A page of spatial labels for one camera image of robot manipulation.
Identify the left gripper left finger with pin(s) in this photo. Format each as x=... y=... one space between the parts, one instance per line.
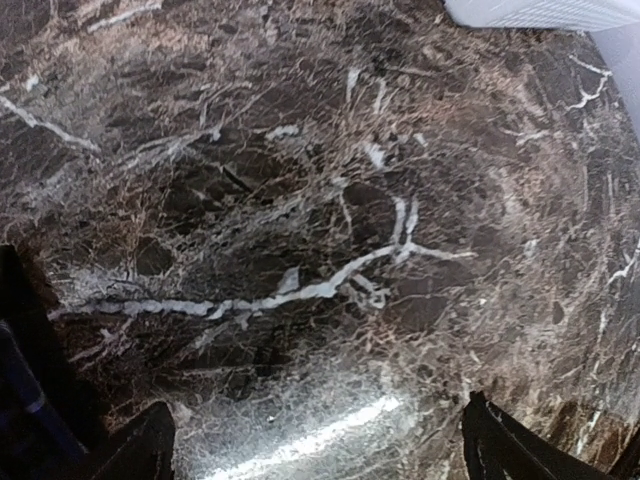
x=142 y=449

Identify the white plastic basket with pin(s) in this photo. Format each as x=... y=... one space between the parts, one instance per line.
x=595 y=15

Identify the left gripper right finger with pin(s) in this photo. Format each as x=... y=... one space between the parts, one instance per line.
x=496 y=446

